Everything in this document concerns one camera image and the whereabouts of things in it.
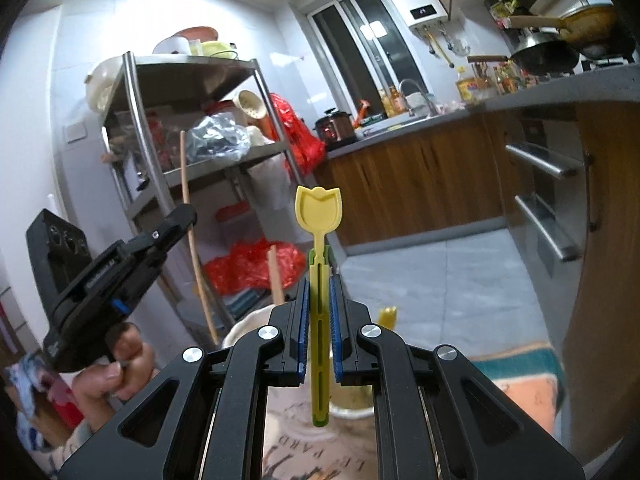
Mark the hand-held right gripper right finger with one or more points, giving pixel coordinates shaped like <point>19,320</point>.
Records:
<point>337,330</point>

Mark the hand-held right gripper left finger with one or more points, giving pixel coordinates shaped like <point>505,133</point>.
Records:
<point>301,330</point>

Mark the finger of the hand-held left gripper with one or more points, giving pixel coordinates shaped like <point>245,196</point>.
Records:
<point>172,225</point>
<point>147,280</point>

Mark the wooden chopstick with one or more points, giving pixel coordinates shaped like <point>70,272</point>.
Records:
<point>197,260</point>
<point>276,280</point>

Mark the yellow plastic spoon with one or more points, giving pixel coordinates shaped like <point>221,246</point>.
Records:
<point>318,210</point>

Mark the person's left hand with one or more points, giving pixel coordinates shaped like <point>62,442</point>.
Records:
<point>115,375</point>

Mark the red-lidded plastic container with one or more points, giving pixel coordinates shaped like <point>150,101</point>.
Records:
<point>232,216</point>

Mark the large red plastic bag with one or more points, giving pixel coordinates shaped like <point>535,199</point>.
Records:
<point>250,265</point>

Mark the floral patterned cloth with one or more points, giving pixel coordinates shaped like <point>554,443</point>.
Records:
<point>27,390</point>

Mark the metal shelf rack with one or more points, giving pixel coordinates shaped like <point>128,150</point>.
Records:
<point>145,125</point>

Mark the white plastic bag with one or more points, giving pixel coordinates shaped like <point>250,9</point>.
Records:
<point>272,180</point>

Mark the beige perforated cup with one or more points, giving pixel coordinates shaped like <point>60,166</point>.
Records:
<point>251,106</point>

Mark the hanging red plastic bag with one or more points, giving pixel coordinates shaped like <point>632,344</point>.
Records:
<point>297,135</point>

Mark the large white bowl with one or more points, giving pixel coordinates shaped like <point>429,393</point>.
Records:
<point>102,82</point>

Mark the wooden lower cabinets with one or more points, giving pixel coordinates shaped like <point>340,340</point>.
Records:
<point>415,180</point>

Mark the white pot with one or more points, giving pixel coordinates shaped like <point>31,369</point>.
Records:
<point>172,45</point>

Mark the yellow-green bowl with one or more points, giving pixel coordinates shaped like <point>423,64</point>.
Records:
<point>219,50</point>

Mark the dark red rice cooker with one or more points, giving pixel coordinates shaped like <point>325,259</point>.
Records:
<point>335,127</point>

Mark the orange basin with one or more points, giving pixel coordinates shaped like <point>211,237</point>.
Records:
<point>197,34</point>

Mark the printed teal-edged table cloth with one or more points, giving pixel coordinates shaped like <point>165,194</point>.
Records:
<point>525,385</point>

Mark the dish soap bottles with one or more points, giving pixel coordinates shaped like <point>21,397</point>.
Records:
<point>392,101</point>

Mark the kitchen window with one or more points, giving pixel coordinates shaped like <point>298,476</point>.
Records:
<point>350,50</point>

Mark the metal sink faucet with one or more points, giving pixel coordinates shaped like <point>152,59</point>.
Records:
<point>406,84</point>

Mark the yellow cooking oil bottle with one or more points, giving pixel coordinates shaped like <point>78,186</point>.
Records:
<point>467,89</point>

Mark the condiment bottles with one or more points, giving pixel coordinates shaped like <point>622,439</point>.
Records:
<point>510,77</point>

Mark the grey kitchen countertop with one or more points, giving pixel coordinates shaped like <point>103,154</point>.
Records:
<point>550,91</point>

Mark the black wok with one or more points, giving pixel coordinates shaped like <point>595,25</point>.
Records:
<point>545,57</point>

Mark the brown frying pan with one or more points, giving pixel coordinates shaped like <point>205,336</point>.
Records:
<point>590,22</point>

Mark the white wall socket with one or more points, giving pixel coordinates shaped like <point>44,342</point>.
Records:
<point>75,131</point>

